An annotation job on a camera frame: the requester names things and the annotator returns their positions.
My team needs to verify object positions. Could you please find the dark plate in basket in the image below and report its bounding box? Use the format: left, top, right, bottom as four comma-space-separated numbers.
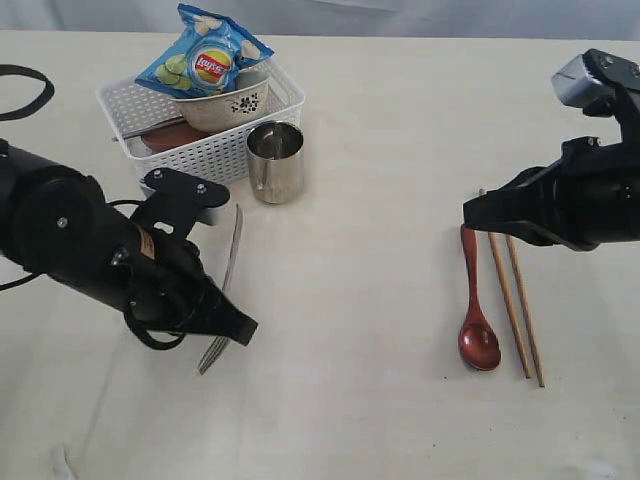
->
141, 122, 209, 153

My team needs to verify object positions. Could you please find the stainless steel fork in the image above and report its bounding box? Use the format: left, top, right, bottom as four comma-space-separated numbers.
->
197, 204, 244, 376

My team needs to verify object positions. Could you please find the speckled ceramic floral bowl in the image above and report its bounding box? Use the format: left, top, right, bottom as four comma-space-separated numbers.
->
172, 78, 269, 133

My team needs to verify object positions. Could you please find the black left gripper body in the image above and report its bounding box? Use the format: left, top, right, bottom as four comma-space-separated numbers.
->
110, 225, 222, 350

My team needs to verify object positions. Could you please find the dark wooden spoon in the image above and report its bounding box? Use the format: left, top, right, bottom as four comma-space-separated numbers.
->
458, 225, 501, 371

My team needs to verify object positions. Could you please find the brown wooden chopstick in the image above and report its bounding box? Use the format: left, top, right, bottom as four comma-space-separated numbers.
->
505, 235, 546, 388

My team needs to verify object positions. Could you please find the silver knife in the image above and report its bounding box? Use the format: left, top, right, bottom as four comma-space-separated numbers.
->
111, 116, 186, 142

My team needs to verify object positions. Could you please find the light wooden chopstick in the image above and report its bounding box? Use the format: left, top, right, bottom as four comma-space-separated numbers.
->
478, 187, 534, 380

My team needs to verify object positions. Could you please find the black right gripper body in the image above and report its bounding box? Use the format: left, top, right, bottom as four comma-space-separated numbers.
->
509, 137, 639, 250

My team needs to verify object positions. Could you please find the white plastic woven basket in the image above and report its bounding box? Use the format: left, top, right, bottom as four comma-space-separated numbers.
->
96, 58, 305, 184

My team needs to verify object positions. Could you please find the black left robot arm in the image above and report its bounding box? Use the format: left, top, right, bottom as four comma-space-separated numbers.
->
1, 142, 257, 350

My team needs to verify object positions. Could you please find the blue Lays chip bag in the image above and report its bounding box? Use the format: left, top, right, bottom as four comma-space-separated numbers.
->
135, 3, 274, 99

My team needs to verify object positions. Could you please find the stainless steel cup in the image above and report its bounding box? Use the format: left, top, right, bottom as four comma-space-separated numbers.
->
246, 121, 304, 205

